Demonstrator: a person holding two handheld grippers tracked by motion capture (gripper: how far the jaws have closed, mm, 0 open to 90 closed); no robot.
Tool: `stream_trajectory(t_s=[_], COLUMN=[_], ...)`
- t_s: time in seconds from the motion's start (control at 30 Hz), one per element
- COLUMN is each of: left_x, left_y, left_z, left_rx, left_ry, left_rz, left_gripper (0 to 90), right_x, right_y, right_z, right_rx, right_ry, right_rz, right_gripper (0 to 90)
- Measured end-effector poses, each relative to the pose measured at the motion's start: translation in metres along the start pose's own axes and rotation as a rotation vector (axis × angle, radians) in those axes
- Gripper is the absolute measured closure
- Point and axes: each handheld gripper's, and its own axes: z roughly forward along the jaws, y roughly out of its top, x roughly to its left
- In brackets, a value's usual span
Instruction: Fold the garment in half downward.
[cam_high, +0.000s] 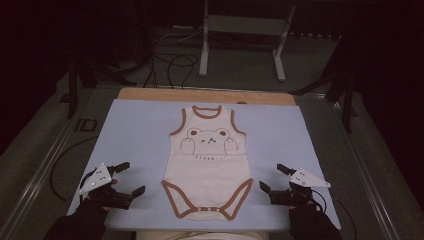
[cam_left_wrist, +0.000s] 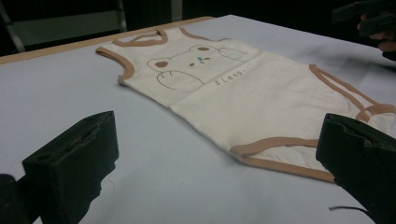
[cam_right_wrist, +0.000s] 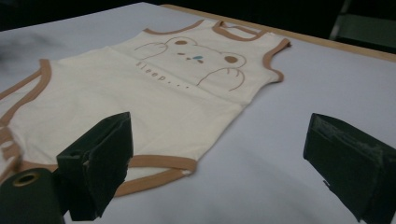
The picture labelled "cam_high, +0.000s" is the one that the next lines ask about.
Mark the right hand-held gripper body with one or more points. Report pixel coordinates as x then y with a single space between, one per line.
308 179

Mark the person's left hand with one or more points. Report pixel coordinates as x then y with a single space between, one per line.
95 207

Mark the cream baby bodysuit brown trim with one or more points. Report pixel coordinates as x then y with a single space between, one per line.
206 173

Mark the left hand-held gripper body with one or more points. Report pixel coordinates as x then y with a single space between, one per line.
100 178

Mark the black stand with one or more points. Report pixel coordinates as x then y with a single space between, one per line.
348 96
72 90

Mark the white metal stand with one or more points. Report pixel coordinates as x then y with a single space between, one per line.
246 25

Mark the person's right hand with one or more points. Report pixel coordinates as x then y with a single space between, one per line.
305 211

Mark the metal floor rail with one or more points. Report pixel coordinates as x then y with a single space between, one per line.
363 173
36 181

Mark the light blue mat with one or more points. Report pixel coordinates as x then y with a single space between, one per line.
140 133

